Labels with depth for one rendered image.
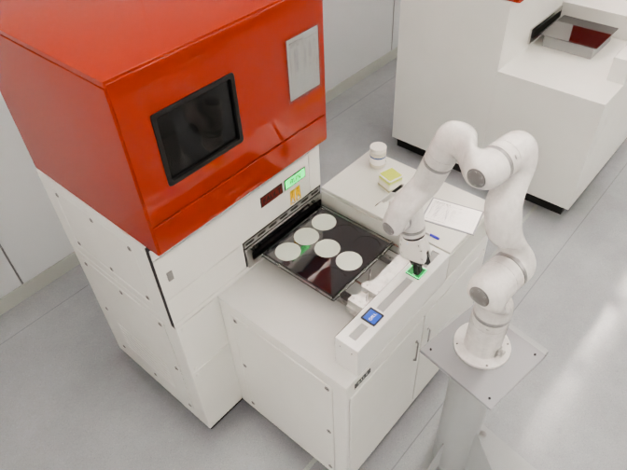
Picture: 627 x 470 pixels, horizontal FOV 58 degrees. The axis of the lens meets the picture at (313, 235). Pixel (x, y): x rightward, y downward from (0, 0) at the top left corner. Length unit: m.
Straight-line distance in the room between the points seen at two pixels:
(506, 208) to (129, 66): 1.03
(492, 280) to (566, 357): 1.55
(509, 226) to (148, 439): 1.95
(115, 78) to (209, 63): 0.29
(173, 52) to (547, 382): 2.30
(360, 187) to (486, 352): 0.85
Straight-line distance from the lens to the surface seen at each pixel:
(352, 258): 2.17
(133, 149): 1.59
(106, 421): 3.01
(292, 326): 2.07
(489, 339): 1.92
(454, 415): 2.32
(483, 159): 1.46
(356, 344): 1.85
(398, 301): 1.96
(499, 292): 1.68
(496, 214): 1.59
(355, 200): 2.32
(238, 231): 2.10
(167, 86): 1.59
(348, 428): 2.17
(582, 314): 3.39
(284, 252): 2.21
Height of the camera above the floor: 2.46
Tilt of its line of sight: 44 degrees down
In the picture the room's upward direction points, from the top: 3 degrees counter-clockwise
